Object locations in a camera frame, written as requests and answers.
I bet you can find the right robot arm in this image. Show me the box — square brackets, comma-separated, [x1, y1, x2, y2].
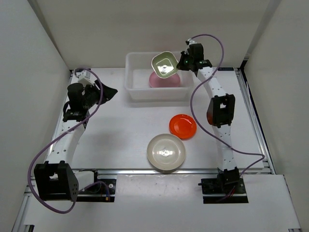
[177, 41, 240, 193]

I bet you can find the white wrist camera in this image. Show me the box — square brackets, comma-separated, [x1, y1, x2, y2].
[185, 38, 196, 46]
[74, 70, 95, 87]

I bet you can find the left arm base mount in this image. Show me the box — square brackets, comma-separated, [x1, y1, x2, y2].
[74, 170, 117, 203]

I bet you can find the orange round plate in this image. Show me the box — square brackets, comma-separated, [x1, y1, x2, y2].
[169, 114, 197, 140]

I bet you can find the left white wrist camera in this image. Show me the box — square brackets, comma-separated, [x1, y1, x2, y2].
[74, 70, 95, 87]

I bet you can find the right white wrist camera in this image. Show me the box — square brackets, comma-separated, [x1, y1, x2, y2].
[185, 38, 196, 46]

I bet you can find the translucent white plastic bin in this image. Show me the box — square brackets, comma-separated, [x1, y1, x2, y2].
[124, 51, 194, 102]

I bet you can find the green square panda dish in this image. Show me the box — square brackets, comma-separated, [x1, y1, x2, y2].
[151, 51, 178, 79]

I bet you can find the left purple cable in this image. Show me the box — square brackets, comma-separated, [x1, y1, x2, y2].
[27, 68, 114, 214]

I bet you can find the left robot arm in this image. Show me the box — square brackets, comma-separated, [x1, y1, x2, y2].
[34, 80, 118, 201]

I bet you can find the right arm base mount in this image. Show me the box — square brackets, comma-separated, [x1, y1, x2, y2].
[198, 178, 249, 204]

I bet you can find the cream round bowl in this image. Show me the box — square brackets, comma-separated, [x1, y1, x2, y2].
[146, 133, 186, 171]

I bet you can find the pink round plate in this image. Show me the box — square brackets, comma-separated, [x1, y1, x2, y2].
[149, 72, 181, 88]

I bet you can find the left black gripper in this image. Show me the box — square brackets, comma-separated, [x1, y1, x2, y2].
[83, 80, 118, 110]

